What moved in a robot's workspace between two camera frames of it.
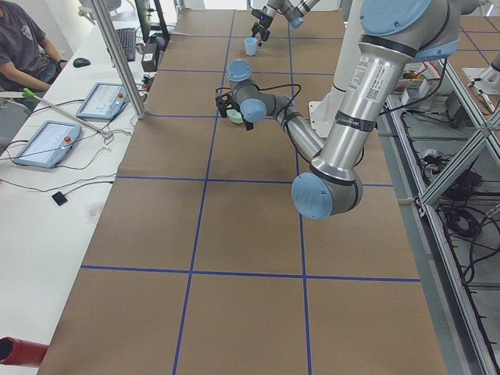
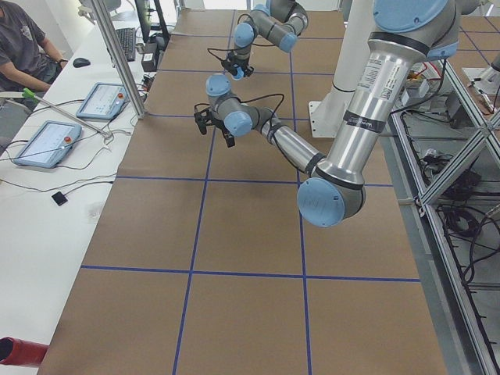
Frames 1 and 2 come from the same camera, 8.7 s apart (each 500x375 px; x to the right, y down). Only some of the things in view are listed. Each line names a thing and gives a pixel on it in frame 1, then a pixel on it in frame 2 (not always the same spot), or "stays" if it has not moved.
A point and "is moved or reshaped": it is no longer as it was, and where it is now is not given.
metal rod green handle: (30, 95) stays
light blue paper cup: (250, 44) is moved or reshaped
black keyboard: (127, 37) stays
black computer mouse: (79, 62) stays
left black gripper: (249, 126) → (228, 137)
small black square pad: (59, 198) stays
